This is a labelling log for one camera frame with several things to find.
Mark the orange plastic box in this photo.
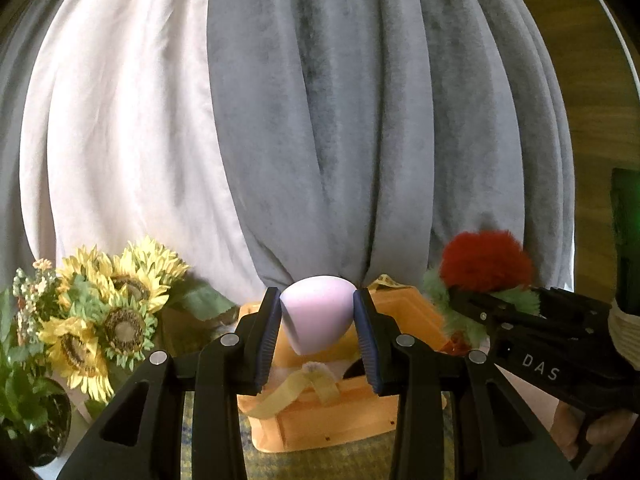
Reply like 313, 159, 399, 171
235, 285, 451, 454

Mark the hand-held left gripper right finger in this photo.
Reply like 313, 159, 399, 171
352, 287, 576, 480

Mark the green plant in black pot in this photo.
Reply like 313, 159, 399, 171
0, 285, 74, 468

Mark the pink egg-shaped sponge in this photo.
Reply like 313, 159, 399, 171
279, 276, 357, 356

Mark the grey curtain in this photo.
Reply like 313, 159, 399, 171
206, 0, 577, 297

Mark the person's right hand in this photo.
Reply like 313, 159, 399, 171
554, 402, 640, 457

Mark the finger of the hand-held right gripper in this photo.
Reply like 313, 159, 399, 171
530, 286, 612, 322
449, 286, 542, 332

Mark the white curtain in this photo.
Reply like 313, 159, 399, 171
19, 0, 273, 303

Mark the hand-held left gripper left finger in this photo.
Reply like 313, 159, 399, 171
57, 287, 283, 480

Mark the yellow ribbon handle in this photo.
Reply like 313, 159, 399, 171
247, 360, 342, 418
367, 274, 416, 292

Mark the artificial sunflower bouquet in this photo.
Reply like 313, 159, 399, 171
39, 236, 239, 404

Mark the small wildflower sprig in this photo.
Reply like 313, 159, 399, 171
12, 258, 64, 322

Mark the red and green fluffy pompom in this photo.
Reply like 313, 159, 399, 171
422, 230, 544, 357

